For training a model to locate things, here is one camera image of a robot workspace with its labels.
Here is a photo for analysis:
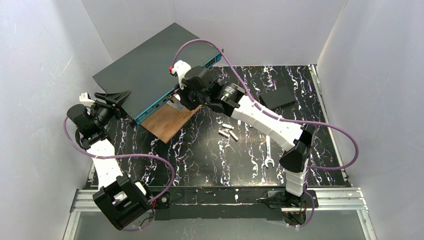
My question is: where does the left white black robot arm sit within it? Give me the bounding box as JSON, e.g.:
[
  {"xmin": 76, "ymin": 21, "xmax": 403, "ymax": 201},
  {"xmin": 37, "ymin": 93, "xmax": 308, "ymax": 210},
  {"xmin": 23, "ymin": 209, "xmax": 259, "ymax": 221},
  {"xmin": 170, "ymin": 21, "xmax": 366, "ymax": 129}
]
[{"xmin": 66, "ymin": 90, "xmax": 152, "ymax": 231}]

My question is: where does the silver open-end wrench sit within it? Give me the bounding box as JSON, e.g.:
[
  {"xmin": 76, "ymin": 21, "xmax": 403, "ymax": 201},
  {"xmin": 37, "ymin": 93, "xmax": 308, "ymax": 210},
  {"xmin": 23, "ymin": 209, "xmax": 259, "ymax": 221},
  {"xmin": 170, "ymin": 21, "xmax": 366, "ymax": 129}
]
[{"xmin": 264, "ymin": 135, "xmax": 275, "ymax": 168}]

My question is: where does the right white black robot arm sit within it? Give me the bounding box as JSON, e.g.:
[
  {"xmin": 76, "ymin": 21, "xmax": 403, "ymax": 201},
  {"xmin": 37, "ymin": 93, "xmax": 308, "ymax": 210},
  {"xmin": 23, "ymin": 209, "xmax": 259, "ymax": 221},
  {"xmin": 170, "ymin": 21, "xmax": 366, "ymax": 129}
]
[{"xmin": 170, "ymin": 64, "xmax": 316, "ymax": 197}]

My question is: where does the silver metal mount bracket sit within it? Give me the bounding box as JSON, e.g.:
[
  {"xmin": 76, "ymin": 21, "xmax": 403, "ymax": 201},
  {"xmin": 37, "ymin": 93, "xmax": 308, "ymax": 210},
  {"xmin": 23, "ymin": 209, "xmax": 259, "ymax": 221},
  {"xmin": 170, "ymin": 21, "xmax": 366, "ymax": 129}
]
[{"xmin": 167, "ymin": 98, "xmax": 185, "ymax": 112}]

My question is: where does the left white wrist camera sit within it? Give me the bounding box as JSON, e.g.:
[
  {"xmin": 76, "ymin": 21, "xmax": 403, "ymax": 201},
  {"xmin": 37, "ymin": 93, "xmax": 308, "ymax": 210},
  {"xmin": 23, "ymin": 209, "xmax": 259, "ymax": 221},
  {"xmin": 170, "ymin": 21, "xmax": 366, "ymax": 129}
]
[{"xmin": 79, "ymin": 92, "xmax": 95, "ymax": 108}]

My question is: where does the wooden base board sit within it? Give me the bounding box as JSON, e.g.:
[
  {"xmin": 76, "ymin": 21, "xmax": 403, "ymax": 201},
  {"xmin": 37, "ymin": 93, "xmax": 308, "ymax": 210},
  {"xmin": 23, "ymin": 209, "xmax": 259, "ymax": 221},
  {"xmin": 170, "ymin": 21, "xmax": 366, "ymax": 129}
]
[{"xmin": 141, "ymin": 104, "xmax": 202, "ymax": 143}]

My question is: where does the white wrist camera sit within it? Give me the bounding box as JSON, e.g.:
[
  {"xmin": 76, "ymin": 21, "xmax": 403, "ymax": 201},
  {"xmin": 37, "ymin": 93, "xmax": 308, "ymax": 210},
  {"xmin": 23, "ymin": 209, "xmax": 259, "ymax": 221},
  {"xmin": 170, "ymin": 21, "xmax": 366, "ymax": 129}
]
[
  {"xmin": 169, "ymin": 60, "xmax": 192, "ymax": 90},
  {"xmin": 79, "ymin": 92, "xmax": 95, "ymax": 108}
]

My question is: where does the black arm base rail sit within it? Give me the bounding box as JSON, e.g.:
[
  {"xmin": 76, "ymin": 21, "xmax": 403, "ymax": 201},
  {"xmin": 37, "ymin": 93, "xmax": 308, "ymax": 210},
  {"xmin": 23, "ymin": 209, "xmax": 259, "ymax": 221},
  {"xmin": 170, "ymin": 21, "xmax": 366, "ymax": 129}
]
[{"xmin": 155, "ymin": 186, "xmax": 285, "ymax": 221}]

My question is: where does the dark teal network switch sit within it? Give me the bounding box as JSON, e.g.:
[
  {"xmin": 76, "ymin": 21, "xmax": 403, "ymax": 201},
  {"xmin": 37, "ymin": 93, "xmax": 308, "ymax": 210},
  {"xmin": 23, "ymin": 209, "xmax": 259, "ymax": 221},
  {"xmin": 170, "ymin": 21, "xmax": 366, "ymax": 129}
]
[{"xmin": 92, "ymin": 22, "xmax": 224, "ymax": 126}]

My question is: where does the aluminium frame rail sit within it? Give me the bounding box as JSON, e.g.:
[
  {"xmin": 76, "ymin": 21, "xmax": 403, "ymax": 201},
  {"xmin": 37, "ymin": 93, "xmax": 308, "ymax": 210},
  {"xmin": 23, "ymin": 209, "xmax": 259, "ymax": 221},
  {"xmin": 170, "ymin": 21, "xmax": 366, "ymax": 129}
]
[{"xmin": 62, "ymin": 187, "xmax": 379, "ymax": 240}]

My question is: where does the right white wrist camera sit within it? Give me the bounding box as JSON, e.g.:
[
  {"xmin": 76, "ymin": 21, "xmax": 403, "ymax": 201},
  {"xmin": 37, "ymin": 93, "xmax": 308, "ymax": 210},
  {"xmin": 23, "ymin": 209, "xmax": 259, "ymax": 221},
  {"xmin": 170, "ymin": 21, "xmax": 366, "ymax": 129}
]
[{"xmin": 169, "ymin": 60, "xmax": 192, "ymax": 90}]

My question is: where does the small black box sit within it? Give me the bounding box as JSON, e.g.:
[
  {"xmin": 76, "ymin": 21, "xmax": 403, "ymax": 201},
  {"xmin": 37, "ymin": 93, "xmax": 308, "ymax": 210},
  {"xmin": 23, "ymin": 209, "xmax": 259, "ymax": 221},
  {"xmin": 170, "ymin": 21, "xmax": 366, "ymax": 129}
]
[{"xmin": 259, "ymin": 86, "xmax": 296, "ymax": 110}]

